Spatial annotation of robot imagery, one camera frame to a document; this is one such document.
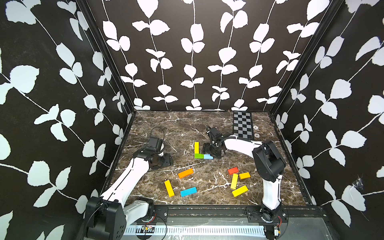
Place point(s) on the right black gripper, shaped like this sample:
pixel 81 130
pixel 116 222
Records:
pixel 206 149

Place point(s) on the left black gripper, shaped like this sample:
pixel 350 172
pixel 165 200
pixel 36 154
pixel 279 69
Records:
pixel 168 161

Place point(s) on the light blue block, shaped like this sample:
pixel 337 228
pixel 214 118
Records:
pixel 208 157

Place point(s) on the orange block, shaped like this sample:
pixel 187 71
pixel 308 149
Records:
pixel 185 173

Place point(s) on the long yellow block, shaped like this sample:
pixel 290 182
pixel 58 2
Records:
pixel 169 188

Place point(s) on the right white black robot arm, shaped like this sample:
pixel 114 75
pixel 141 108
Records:
pixel 269 162

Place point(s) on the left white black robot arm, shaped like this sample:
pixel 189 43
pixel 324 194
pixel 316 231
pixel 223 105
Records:
pixel 107 216

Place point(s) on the red block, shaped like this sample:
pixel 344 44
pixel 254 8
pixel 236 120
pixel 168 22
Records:
pixel 232 171

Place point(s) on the black white checkerboard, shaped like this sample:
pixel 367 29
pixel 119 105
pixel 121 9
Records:
pixel 243 125

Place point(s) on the small yellow block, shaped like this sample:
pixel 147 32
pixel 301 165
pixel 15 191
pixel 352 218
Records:
pixel 244 175

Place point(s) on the cyan block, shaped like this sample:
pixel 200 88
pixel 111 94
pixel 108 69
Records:
pixel 188 192

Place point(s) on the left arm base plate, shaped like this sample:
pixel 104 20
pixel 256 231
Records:
pixel 162 213

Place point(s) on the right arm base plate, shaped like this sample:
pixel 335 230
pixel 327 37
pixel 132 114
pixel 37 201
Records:
pixel 264 216

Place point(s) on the white slotted cable duct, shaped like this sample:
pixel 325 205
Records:
pixel 248 231

